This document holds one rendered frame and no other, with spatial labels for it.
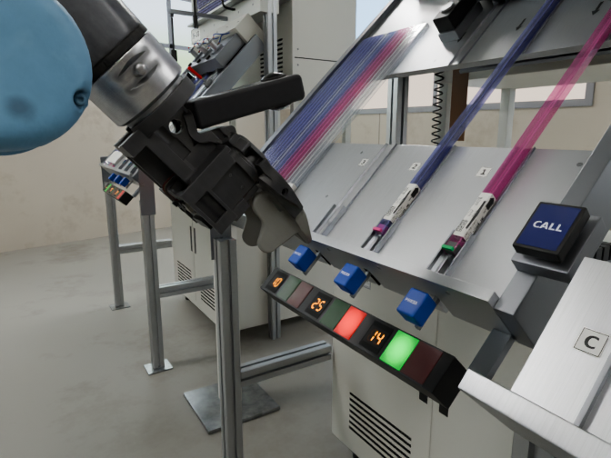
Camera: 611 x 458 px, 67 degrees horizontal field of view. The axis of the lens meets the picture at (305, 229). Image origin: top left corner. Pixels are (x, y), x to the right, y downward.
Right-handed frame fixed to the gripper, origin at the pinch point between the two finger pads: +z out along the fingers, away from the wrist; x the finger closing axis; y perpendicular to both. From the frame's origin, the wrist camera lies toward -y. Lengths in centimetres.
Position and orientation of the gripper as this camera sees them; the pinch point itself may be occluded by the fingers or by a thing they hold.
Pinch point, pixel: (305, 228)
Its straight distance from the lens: 50.4
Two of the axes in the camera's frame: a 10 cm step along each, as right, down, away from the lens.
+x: 5.3, 1.6, -8.3
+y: -6.1, 7.6, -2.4
